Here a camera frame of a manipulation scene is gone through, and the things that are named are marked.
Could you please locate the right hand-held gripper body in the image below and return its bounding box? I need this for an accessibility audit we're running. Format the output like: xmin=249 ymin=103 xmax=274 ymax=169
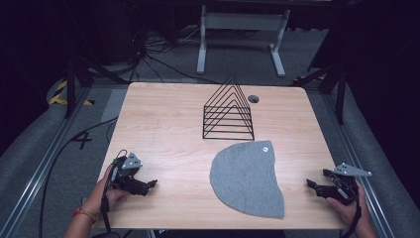
xmin=316 ymin=162 xmax=373 ymax=206

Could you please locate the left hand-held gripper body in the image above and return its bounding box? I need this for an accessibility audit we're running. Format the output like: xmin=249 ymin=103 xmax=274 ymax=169
xmin=111 ymin=151 xmax=151 ymax=196

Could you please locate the person's right hand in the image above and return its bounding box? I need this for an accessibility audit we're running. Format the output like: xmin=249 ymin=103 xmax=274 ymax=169
xmin=324 ymin=179 xmax=370 ymax=231

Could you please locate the person's left hand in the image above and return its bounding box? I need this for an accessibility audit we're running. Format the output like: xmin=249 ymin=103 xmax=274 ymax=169
xmin=88 ymin=164 xmax=131 ymax=217

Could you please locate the grey felt cloth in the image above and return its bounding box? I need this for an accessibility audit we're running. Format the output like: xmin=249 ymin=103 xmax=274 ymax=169
xmin=209 ymin=139 xmax=286 ymax=220

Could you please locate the black metal stand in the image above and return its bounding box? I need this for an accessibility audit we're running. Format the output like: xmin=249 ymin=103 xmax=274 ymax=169
xmin=63 ymin=54 xmax=131 ymax=120
xmin=289 ymin=62 xmax=349 ymax=127

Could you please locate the yellow black hazard tape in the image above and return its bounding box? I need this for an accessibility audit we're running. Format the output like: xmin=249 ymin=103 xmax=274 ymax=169
xmin=48 ymin=79 xmax=96 ymax=107

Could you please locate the aluminium floor rail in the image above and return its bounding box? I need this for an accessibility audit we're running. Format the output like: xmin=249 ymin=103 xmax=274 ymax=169
xmin=320 ymin=92 xmax=399 ymax=238
xmin=0 ymin=84 xmax=94 ymax=238

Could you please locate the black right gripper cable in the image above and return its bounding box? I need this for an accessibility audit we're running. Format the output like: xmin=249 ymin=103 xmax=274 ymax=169
xmin=339 ymin=184 xmax=364 ymax=238

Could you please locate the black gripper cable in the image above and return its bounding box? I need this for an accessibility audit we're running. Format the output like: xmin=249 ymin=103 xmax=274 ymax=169
xmin=339 ymin=184 xmax=364 ymax=238
xmin=98 ymin=149 xmax=129 ymax=238

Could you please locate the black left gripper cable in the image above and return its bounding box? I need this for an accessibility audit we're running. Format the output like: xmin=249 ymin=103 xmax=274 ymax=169
xmin=98 ymin=149 xmax=129 ymax=238

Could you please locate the orange bracelet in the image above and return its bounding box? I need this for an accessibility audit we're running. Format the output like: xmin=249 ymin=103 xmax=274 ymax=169
xmin=71 ymin=207 xmax=99 ymax=223

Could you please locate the long black floor cable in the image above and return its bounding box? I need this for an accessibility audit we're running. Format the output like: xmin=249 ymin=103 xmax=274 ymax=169
xmin=38 ymin=116 xmax=119 ymax=238

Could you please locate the black wire rack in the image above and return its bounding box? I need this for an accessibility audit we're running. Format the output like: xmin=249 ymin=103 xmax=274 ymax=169
xmin=201 ymin=73 xmax=257 ymax=142

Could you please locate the bundle of floor cables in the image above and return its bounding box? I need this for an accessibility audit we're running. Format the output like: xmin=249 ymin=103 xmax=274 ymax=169
xmin=130 ymin=24 xmax=221 ymax=85

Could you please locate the white metal desk frame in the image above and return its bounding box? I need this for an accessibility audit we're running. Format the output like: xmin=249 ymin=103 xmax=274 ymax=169
xmin=196 ymin=4 xmax=292 ymax=78

